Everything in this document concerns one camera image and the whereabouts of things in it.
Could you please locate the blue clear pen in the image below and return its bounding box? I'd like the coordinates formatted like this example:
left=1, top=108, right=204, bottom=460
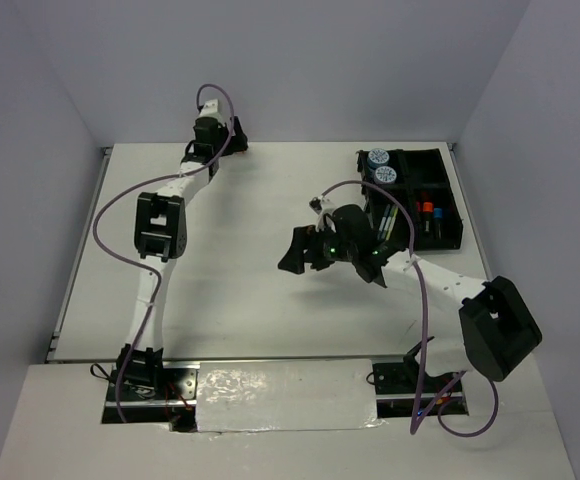
left=377, top=204, right=395, bottom=242

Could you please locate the yellow green pen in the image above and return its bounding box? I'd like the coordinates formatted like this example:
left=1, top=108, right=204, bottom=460
left=382, top=205, right=399, bottom=241

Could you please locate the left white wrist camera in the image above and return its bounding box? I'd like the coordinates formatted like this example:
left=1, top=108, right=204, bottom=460
left=199, top=99, right=222, bottom=122

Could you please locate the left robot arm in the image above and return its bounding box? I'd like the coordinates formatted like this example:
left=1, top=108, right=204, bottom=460
left=116, top=115, right=248, bottom=399

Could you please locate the orange highlighter marker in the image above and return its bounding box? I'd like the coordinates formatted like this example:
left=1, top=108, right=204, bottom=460
left=420, top=201, right=434, bottom=237

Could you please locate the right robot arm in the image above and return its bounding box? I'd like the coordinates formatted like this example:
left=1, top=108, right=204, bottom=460
left=278, top=205, right=542, bottom=391

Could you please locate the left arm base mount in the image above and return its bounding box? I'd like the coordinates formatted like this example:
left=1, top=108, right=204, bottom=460
left=89, top=363, right=199, bottom=433

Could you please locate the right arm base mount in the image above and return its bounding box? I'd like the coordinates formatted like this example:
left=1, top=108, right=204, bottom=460
left=365, top=345, right=468, bottom=419

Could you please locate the blue glitter jar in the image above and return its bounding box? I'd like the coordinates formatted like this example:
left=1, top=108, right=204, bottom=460
left=367, top=148, right=390, bottom=169
left=373, top=165, right=398, bottom=185

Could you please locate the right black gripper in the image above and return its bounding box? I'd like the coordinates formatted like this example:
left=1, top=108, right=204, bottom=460
left=278, top=221, right=357, bottom=274

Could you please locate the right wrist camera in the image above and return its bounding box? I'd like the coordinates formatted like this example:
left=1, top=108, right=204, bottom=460
left=309, top=195, right=336, bottom=232

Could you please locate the silver foil tape strip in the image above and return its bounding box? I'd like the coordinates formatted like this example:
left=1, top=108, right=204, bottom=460
left=196, top=359, right=381, bottom=433

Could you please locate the black divided organizer tray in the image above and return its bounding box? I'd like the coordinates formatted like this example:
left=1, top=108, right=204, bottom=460
left=357, top=148, right=463, bottom=251

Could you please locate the blue highlighter marker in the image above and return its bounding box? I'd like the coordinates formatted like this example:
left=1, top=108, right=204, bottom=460
left=433, top=207, right=444, bottom=240

